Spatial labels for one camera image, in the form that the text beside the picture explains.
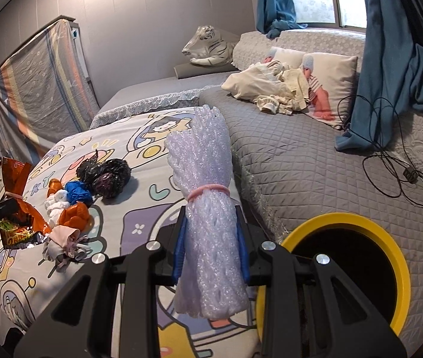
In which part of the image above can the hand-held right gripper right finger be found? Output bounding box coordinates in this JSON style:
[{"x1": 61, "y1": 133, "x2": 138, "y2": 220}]
[{"x1": 234, "y1": 205, "x2": 408, "y2": 358}]

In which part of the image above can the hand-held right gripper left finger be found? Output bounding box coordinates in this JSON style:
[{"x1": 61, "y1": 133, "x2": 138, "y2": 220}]
[{"x1": 13, "y1": 206, "x2": 190, "y2": 358}]

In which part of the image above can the white foam net bundle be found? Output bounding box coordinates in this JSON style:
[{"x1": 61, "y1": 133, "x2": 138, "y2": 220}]
[{"x1": 164, "y1": 105, "x2": 251, "y2": 319}]

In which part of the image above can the orange snack packet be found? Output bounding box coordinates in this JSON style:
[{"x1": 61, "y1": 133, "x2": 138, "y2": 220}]
[{"x1": 0, "y1": 157, "x2": 51, "y2": 250}]

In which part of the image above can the white tissue bundle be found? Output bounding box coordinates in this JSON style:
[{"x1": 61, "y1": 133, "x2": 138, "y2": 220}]
[{"x1": 44, "y1": 189, "x2": 71, "y2": 224}]

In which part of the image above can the black plastic bag bundle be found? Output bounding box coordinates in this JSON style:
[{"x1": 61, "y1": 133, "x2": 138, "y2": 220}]
[{"x1": 76, "y1": 150, "x2": 132, "y2": 199}]

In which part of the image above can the yellow-rimmed black bin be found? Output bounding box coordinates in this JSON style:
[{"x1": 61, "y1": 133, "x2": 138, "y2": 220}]
[{"x1": 255, "y1": 212, "x2": 411, "y2": 344}]

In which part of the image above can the cartoon printed blanket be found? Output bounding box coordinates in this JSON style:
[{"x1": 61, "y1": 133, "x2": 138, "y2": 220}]
[{"x1": 0, "y1": 106, "x2": 268, "y2": 358}]

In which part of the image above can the small orange wrapper bundle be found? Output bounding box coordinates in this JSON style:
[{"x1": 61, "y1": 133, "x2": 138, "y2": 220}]
[{"x1": 47, "y1": 179, "x2": 63, "y2": 198}]

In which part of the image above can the blue crumpled wrapper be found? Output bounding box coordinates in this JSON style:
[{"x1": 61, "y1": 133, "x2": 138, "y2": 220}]
[{"x1": 64, "y1": 181, "x2": 93, "y2": 206}]

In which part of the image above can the grey quilted sofa cover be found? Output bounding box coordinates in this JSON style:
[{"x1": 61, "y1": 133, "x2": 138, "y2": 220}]
[{"x1": 92, "y1": 71, "x2": 423, "y2": 358}]

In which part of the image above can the striped sheet covered board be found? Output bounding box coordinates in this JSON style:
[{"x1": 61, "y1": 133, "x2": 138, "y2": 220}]
[{"x1": 0, "y1": 17, "x2": 100, "y2": 146}]

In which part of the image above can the cream clothes pile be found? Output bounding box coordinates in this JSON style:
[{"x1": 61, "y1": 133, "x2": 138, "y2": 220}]
[{"x1": 221, "y1": 60, "x2": 314, "y2": 116}]

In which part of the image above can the grey cushion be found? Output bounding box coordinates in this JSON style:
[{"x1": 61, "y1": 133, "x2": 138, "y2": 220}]
[{"x1": 174, "y1": 61, "x2": 242, "y2": 80}]

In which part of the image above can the large baby print pillow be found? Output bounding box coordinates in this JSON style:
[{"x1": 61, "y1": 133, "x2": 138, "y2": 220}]
[{"x1": 301, "y1": 53, "x2": 358, "y2": 131}]

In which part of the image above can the small baby print pillow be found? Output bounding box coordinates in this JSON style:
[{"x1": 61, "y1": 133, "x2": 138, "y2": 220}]
[{"x1": 264, "y1": 47, "x2": 309, "y2": 71}]

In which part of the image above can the white tiger plush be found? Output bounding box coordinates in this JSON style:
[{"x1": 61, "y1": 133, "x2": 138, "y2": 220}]
[{"x1": 181, "y1": 25, "x2": 236, "y2": 67}]

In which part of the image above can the wide blue curtain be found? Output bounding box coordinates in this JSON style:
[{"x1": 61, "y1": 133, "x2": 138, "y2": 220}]
[{"x1": 335, "y1": 0, "x2": 423, "y2": 153}]

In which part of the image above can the narrow blue curtain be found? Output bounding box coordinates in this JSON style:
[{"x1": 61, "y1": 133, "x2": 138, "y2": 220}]
[{"x1": 256, "y1": 0, "x2": 309, "y2": 40}]

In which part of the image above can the black cable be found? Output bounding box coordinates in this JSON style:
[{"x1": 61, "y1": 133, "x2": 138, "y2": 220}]
[{"x1": 336, "y1": 95, "x2": 423, "y2": 210}]

